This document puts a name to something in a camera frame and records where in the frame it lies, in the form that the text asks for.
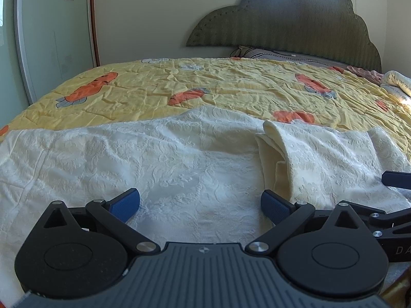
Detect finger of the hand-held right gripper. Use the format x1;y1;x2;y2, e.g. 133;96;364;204
339;200;411;239
381;171;411;190

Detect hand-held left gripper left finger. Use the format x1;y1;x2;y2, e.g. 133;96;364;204
39;187;161;258

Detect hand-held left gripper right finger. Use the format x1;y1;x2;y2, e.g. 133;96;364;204
245;189;370;258

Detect white textured pants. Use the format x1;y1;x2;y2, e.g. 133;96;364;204
0;106;411;305

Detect cream printed cloth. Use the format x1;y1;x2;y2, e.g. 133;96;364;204
380;70;411;107

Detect pink cloth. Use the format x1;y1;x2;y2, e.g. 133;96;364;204
347;65;385;86

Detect yellow carrot print blanket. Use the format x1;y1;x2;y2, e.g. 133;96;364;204
0;57;411;300

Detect grey printed pillow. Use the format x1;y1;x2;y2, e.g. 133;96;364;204
229;45;351;70

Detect glass sliding wardrobe door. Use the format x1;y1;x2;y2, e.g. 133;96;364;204
0;0;101;129

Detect brown wooden wardrobe trim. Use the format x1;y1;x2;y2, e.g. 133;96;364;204
89;0;102;69

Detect green padded headboard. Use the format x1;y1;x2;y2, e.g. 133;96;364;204
185;0;382;73

